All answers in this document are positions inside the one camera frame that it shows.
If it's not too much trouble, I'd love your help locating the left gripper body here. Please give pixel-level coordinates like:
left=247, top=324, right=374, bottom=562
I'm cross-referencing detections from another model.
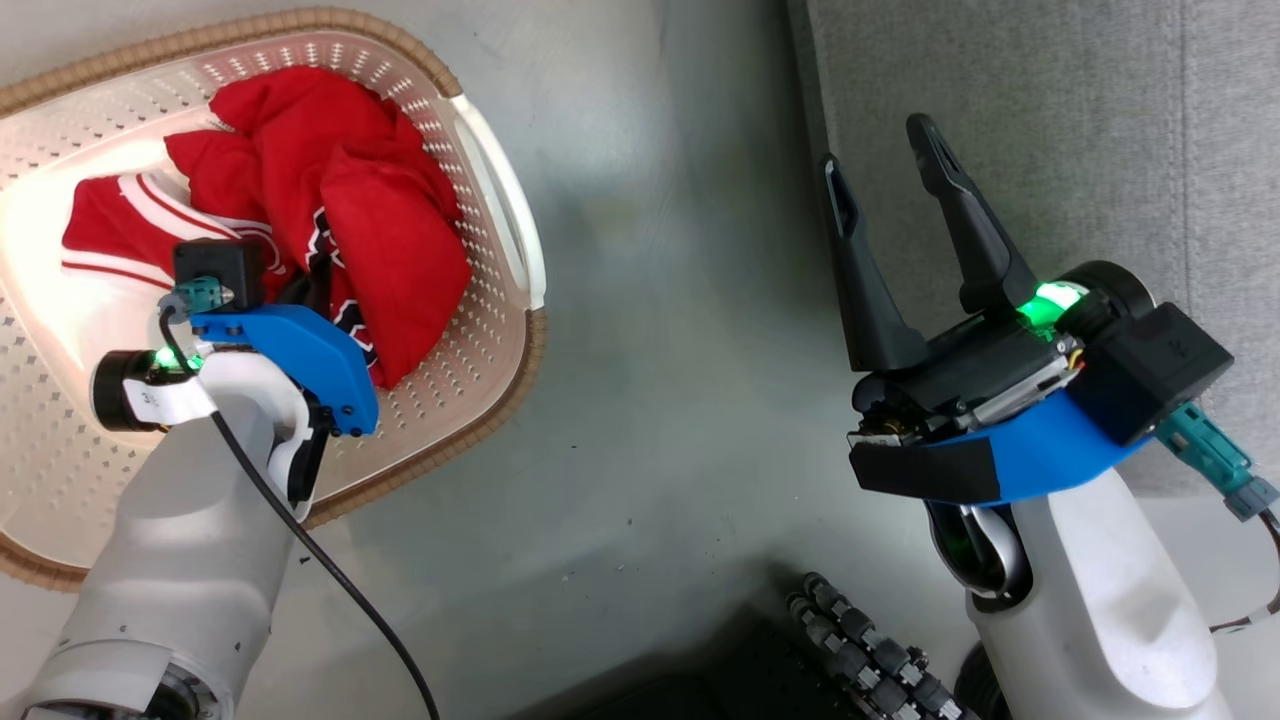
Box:
left=90, top=345, right=219, bottom=434

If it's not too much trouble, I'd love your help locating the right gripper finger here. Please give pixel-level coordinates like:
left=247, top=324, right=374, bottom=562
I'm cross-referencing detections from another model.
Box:
left=820, top=153, right=931, bottom=373
left=905, top=113, right=1041, bottom=316

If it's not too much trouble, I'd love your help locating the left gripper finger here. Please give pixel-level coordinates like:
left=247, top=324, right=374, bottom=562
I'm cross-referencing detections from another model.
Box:
left=283, top=255, right=338, bottom=311

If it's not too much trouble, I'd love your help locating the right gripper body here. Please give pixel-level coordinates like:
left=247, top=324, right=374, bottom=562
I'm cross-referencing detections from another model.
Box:
left=848, top=260, right=1159, bottom=446

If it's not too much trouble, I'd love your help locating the red jersey garment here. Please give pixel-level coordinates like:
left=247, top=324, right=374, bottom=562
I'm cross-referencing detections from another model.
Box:
left=62, top=66, right=473, bottom=391

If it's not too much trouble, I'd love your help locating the grey fabric sofa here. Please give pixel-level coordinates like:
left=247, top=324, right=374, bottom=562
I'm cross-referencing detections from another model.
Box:
left=785, top=0, right=1280, bottom=496

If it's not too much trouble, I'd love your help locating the pink perforated laundry basket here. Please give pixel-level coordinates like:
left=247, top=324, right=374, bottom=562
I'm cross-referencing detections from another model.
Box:
left=0, top=8, right=549, bottom=593

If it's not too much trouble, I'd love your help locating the black roller wheel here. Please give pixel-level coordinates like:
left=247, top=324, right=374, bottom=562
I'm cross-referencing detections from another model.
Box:
left=785, top=570, right=986, bottom=720

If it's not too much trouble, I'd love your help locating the blue left camera bracket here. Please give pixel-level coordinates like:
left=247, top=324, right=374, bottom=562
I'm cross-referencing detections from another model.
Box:
left=190, top=303, right=381, bottom=438

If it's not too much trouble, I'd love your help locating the blue camera bracket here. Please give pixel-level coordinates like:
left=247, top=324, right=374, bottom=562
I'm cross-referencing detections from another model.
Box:
left=190, top=303, right=381, bottom=438
left=848, top=385, right=1151, bottom=504

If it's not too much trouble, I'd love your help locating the blue right camera bracket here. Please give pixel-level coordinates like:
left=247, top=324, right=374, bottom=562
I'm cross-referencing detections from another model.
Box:
left=848, top=385, right=1151, bottom=504

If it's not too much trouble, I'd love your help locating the teal left camera connector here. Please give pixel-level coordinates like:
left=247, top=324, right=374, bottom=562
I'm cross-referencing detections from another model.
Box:
left=158, top=277, right=233, bottom=323

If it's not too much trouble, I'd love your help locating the teal camera connector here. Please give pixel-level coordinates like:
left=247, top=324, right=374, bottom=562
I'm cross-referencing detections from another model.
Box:
left=1155, top=402, right=1280, bottom=523
left=158, top=277, right=233, bottom=323

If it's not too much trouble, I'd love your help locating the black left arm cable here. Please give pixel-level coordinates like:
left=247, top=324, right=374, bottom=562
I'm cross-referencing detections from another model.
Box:
left=158, top=300, right=441, bottom=720

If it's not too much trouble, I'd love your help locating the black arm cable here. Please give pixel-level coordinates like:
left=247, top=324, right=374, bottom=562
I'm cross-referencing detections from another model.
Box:
left=1210, top=505, right=1280, bottom=636
left=158, top=300, right=441, bottom=720

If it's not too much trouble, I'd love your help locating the teal right camera connector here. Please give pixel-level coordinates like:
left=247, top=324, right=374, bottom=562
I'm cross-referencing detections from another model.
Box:
left=1155, top=402, right=1280, bottom=523

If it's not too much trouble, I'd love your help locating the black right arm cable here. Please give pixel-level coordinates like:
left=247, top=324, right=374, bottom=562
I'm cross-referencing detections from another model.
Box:
left=1210, top=505, right=1280, bottom=636

